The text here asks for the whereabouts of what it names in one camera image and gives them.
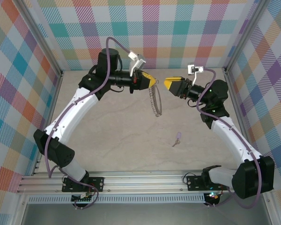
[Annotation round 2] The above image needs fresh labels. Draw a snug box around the metal key ring chain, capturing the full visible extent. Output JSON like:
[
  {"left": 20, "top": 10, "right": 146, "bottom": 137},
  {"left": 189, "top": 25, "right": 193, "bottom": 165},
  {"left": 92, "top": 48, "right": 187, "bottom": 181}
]
[{"left": 148, "top": 79, "right": 163, "bottom": 117}]

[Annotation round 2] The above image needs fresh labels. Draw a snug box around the key with purple cover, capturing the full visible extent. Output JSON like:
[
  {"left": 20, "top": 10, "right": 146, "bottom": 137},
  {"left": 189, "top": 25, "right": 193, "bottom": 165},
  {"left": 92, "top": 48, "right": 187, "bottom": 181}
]
[{"left": 171, "top": 132, "right": 182, "bottom": 148}]

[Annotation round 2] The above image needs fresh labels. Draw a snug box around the black controller board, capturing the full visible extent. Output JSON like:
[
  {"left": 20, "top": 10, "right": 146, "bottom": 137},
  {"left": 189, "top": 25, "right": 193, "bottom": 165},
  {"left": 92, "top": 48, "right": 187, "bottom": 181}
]
[
  {"left": 204, "top": 192, "right": 220, "bottom": 206},
  {"left": 71, "top": 193, "right": 94, "bottom": 203}
]

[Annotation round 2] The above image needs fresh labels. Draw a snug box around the grey metal base sheet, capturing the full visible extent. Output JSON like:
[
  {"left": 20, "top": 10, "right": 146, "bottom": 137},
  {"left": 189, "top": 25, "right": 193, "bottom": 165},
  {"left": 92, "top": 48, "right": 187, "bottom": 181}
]
[{"left": 21, "top": 202, "right": 272, "bottom": 225}]

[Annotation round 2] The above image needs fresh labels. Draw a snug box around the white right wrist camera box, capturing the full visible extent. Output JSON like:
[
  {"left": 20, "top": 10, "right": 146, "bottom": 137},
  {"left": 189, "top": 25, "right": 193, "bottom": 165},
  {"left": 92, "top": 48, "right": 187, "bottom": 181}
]
[{"left": 187, "top": 63, "right": 206, "bottom": 85}]

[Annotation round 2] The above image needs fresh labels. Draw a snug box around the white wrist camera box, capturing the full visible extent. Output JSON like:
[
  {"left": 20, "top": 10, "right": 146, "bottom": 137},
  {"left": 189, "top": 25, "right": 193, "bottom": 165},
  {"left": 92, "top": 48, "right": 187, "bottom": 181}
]
[
  {"left": 128, "top": 51, "right": 147, "bottom": 77},
  {"left": 187, "top": 63, "right": 206, "bottom": 85}
]

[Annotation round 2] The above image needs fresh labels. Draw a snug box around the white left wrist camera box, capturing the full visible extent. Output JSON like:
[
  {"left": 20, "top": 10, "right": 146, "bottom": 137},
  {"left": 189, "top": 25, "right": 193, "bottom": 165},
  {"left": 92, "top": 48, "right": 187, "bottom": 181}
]
[{"left": 128, "top": 51, "right": 147, "bottom": 77}]

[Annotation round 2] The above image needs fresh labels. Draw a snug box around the aluminium frame side bar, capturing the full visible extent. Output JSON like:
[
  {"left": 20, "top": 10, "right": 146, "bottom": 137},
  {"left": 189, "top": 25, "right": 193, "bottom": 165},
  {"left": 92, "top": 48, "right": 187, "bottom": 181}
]
[
  {"left": 223, "top": 67, "right": 260, "bottom": 158},
  {"left": 31, "top": 70, "right": 64, "bottom": 176}
]

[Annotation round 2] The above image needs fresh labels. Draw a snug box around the aluminium frame post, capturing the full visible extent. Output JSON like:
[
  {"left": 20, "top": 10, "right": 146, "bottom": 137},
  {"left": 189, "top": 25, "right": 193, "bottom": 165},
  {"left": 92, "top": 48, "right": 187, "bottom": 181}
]
[
  {"left": 222, "top": 0, "right": 272, "bottom": 75},
  {"left": 18, "top": 0, "right": 64, "bottom": 77}
]

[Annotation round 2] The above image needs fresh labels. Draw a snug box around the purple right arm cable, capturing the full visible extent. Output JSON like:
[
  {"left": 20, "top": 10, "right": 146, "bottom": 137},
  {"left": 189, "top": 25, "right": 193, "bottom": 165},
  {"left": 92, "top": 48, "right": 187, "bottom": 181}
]
[{"left": 196, "top": 67, "right": 260, "bottom": 210}]

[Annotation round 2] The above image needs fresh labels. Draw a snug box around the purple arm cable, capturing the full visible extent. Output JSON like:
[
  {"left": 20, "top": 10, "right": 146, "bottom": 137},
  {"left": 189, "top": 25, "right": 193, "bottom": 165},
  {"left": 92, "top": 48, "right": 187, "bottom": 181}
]
[
  {"left": 44, "top": 37, "right": 132, "bottom": 210},
  {"left": 196, "top": 67, "right": 260, "bottom": 210}
]

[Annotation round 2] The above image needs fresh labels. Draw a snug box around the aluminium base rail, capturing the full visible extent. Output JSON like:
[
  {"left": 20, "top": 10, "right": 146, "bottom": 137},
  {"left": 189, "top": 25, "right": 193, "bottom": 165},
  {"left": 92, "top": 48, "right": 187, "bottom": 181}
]
[{"left": 15, "top": 170, "right": 276, "bottom": 195}]

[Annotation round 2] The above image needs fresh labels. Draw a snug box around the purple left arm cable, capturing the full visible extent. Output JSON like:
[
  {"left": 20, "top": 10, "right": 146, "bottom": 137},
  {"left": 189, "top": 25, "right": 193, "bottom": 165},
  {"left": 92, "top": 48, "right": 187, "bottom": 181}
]
[{"left": 44, "top": 37, "right": 132, "bottom": 210}]

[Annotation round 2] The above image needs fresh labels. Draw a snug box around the perforated grey cable duct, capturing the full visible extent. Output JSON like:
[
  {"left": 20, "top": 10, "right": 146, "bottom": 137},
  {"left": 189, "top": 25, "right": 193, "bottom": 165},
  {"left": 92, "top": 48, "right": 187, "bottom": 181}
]
[{"left": 27, "top": 195, "right": 206, "bottom": 204}]

